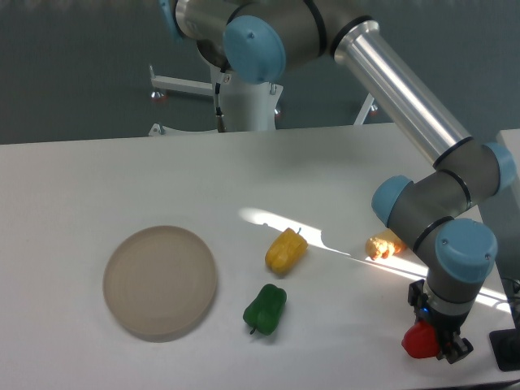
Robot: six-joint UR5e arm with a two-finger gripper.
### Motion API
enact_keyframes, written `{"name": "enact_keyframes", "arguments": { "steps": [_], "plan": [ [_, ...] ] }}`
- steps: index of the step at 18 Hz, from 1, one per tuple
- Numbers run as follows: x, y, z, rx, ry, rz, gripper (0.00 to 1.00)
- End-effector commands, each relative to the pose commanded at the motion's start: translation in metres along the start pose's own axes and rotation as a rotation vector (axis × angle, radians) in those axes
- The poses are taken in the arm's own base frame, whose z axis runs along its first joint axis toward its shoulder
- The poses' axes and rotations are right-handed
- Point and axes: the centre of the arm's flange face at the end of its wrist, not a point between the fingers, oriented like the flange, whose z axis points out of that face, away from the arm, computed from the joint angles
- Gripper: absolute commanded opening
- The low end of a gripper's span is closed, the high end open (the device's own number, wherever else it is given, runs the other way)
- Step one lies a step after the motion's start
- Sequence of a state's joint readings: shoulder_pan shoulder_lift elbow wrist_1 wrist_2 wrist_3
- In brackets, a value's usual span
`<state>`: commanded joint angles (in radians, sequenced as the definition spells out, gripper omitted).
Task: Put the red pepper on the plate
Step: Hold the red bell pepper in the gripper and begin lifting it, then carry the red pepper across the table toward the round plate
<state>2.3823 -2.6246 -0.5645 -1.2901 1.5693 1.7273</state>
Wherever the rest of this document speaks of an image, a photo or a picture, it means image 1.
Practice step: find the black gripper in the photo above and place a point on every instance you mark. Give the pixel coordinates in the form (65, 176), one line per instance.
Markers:
(446, 318)

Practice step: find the red bell pepper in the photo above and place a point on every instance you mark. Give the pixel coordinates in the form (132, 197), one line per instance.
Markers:
(420, 341)

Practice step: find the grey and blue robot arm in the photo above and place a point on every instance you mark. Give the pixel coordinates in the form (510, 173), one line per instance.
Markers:
(251, 44)

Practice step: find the yellow bell pepper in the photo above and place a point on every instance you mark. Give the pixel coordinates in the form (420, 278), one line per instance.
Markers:
(285, 252)

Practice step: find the green bell pepper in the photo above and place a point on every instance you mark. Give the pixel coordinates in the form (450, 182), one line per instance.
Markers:
(263, 314)

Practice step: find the round beige plate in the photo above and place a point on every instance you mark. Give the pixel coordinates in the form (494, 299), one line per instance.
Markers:
(160, 283)

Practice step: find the black device at table edge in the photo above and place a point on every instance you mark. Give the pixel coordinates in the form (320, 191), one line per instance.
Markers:
(505, 346)

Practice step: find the fried chicken toy piece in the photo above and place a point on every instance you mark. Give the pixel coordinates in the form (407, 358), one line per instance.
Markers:
(384, 245)

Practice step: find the white side table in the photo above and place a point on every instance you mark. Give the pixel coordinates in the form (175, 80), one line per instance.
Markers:
(510, 139)

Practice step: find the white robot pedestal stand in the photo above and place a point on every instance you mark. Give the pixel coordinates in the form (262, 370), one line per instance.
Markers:
(237, 105)

